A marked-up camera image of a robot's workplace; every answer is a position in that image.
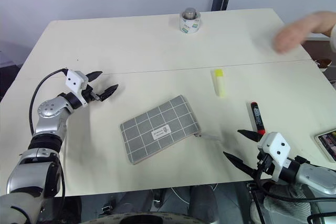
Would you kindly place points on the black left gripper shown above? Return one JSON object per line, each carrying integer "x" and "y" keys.
{"x": 90, "y": 94}

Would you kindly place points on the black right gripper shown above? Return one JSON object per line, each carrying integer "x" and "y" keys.
{"x": 264, "y": 167}

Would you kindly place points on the white sleeved forearm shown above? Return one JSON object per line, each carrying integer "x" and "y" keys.
{"x": 333, "y": 39}

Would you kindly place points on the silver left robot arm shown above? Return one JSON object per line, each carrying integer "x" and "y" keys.
{"x": 47, "y": 129}

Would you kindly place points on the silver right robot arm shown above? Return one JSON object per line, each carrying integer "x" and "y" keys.
{"x": 315, "y": 176}

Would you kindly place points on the grey checked pencil pouch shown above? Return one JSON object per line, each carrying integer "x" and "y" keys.
{"x": 157, "y": 127}

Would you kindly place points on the person's bare hand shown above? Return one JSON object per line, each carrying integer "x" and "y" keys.
{"x": 296, "y": 31}

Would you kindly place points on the red and black marker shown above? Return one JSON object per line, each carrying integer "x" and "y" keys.
{"x": 257, "y": 119}

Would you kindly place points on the dark grey leg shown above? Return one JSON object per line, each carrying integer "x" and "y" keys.
{"x": 203, "y": 203}

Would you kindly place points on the grey striped cloth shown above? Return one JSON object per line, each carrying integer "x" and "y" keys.
{"x": 283, "y": 209}

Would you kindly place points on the yellow highlighter pen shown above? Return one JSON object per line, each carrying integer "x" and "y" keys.
{"x": 219, "y": 83}

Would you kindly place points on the white smartphone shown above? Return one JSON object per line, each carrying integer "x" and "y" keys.
{"x": 328, "y": 144}

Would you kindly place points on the black furniture piece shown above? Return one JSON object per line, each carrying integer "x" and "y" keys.
{"x": 9, "y": 72}

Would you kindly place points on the white sticker tape roll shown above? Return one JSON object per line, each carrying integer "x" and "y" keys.
{"x": 190, "y": 27}

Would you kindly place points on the silver metal cylinder weight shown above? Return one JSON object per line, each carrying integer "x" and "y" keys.
{"x": 190, "y": 14}

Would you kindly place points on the brown and white object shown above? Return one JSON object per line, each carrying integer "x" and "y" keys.
{"x": 325, "y": 64}

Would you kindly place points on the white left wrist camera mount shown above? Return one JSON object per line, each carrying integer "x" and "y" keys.
{"x": 74, "y": 80}

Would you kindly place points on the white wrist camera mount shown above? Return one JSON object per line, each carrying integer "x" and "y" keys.
{"x": 74, "y": 80}
{"x": 275, "y": 148}

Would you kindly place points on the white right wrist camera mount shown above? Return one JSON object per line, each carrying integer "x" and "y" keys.
{"x": 275, "y": 148}

